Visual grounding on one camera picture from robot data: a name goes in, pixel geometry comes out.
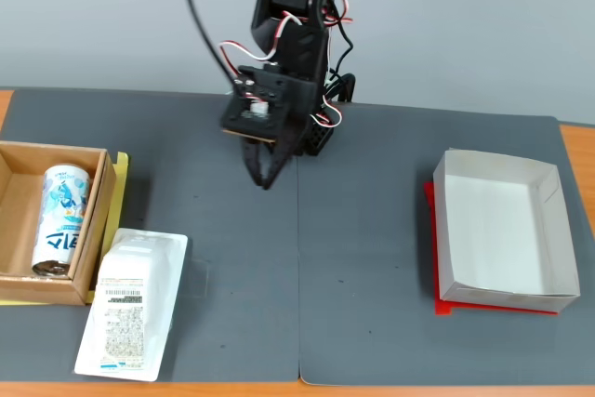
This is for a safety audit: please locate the brown cardboard box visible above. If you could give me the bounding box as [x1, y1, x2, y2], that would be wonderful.
[0, 139, 117, 308]

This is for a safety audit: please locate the white blue drink can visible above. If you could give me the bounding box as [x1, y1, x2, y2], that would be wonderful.
[31, 163, 92, 277]

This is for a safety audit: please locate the yellow sheet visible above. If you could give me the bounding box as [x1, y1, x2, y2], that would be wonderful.
[0, 151, 132, 308]

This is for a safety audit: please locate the red white servo wire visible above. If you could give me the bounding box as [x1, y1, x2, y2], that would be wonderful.
[311, 98, 345, 129]
[218, 15, 303, 63]
[324, 0, 355, 26]

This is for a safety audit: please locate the long black camera cable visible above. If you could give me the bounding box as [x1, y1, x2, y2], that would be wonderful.
[182, 0, 303, 89]

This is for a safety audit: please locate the white blister pack package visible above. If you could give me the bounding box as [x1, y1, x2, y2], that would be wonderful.
[73, 228, 190, 383]

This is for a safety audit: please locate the dark grey rubber mat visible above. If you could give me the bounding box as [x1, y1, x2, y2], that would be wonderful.
[0, 87, 303, 384]
[296, 101, 595, 388]

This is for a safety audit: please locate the red sheet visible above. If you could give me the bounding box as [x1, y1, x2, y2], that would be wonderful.
[422, 181, 559, 318]

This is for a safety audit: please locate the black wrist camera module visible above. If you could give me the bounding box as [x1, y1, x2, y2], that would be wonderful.
[220, 65, 292, 143]

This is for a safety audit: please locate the white paper box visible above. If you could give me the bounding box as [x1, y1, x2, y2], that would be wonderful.
[432, 148, 581, 313]

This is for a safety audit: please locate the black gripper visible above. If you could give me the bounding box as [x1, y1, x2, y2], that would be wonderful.
[240, 60, 324, 191]

